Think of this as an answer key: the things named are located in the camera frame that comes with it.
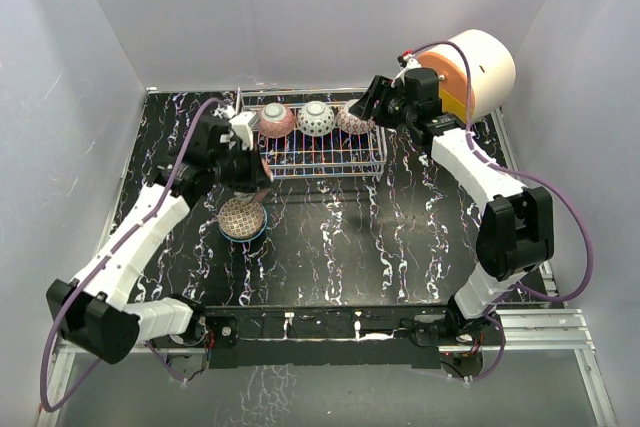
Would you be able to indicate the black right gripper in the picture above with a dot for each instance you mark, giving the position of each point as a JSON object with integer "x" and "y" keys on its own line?
{"x": 380, "y": 90}

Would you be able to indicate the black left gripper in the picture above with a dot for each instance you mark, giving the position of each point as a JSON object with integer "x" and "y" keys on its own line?
{"x": 255, "y": 173}

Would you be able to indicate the brown patterned bowl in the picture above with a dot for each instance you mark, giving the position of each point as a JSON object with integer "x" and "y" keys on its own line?
{"x": 235, "y": 206}

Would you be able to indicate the white wire dish rack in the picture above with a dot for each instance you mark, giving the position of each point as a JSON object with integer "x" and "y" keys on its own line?
{"x": 336, "y": 154}

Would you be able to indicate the pink floral bowl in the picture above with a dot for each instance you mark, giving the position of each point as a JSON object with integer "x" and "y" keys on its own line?
{"x": 276, "y": 121}
{"x": 264, "y": 182}

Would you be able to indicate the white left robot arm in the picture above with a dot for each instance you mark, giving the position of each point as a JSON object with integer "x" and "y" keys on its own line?
{"x": 93, "y": 310}

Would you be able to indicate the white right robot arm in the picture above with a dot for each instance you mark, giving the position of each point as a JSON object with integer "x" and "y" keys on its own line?
{"x": 516, "y": 230}

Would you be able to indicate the white bowl red lattice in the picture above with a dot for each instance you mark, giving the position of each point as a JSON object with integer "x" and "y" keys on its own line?
{"x": 351, "y": 124}

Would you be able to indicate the white bowl brown diamonds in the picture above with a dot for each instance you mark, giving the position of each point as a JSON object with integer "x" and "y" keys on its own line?
{"x": 316, "y": 119}

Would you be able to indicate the round white mini drawer cabinet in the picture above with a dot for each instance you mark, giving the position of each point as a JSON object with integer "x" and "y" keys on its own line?
{"x": 492, "y": 70}

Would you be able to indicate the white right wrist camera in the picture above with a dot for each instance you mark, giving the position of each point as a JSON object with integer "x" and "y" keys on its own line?
{"x": 407, "y": 61}

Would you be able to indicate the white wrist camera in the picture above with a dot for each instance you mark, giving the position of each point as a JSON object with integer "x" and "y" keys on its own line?
{"x": 242, "y": 127}
{"x": 407, "y": 61}

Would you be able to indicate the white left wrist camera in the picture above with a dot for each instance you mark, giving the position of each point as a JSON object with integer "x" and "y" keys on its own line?
{"x": 242, "y": 127}

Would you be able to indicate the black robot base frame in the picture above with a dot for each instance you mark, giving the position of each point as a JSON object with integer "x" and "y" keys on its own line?
{"x": 407, "y": 335}

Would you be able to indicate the aluminium rail frame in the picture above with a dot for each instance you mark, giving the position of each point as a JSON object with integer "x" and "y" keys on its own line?
{"x": 554, "y": 326}

